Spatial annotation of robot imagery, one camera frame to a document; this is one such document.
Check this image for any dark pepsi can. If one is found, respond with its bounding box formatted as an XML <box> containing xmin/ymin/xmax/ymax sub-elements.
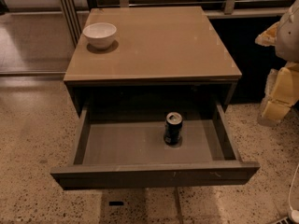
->
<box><xmin>164</xmin><ymin>112</ymin><xmax>183</xmax><ymax>145</ymax></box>

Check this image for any open grey top drawer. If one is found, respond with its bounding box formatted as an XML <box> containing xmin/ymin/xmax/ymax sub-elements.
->
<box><xmin>50</xmin><ymin>101</ymin><xmax>260</xmax><ymax>189</ymax></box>

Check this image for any white cable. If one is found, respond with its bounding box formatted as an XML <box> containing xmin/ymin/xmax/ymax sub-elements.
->
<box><xmin>287</xmin><ymin>163</ymin><xmax>299</xmax><ymax>224</ymax></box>

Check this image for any grey cabinet with glass top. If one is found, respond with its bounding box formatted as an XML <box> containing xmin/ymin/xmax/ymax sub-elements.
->
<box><xmin>64</xmin><ymin>7</ymin><xmax>241</xmax><ymax>113</ymax></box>

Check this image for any metal door frame post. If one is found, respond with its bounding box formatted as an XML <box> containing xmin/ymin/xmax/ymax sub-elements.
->
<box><xmin>59</xmin><ymin>0</ymin><xmax>81</xmax><ymax>47</ymax></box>

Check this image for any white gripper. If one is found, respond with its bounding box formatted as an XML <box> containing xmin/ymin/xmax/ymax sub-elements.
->
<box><xmin>255</xmin><ymin>22</ymin><xmax>299</xmax><ymax>121</ymax></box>

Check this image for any white ceramic bowl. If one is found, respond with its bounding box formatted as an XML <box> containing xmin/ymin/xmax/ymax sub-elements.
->
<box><xmin>83</xmin><ymin>22</ymin><xmax>117</xmax><ymax>49</ymax></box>

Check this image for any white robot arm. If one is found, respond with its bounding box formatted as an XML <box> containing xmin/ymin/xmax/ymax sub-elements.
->
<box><xmin>255</xmin><ymin>0</ymin><xmax>299</xmax><ymax>125</ymax></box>

